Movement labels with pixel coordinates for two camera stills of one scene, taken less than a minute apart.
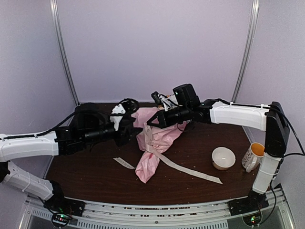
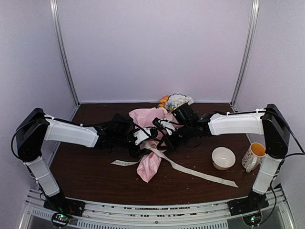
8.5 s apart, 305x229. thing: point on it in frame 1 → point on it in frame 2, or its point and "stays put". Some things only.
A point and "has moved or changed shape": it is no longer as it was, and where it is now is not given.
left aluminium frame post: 55,16 stays put
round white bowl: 223,158 stays put
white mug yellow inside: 253,156 stays put
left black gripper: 124,139 → 137,152
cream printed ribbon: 168,159 has moved or changed shape
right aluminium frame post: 254,12 stays put
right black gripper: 163,120 → 172,146
